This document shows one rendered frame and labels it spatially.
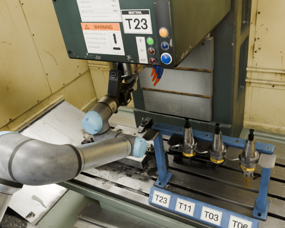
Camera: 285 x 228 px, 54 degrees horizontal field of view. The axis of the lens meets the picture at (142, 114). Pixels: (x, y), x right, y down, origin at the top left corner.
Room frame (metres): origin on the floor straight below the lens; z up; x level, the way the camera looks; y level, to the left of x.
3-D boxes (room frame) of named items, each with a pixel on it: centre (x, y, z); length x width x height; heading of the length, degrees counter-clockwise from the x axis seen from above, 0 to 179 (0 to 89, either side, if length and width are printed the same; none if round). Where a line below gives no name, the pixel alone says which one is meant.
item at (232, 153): (0.73, -0.29, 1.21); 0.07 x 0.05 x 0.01; 146
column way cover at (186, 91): (1.50, -0.22, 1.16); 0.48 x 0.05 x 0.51; 56
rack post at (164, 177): (0.96, -0.05, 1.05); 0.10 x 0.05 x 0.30; 146
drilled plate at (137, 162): (1.19, 0.10, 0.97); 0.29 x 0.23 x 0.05; 56
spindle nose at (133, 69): (1.13, 0.03, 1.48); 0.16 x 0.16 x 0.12
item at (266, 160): (0.67, -0.38, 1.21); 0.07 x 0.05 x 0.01; 146
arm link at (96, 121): (0.88, 0.17, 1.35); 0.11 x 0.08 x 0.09; 151
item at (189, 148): (0.82, -0.16, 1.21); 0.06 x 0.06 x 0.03
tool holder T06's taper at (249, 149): (0.70, -0.34, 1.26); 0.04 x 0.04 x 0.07
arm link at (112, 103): (0.95, 0.13, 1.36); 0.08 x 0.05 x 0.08; 61
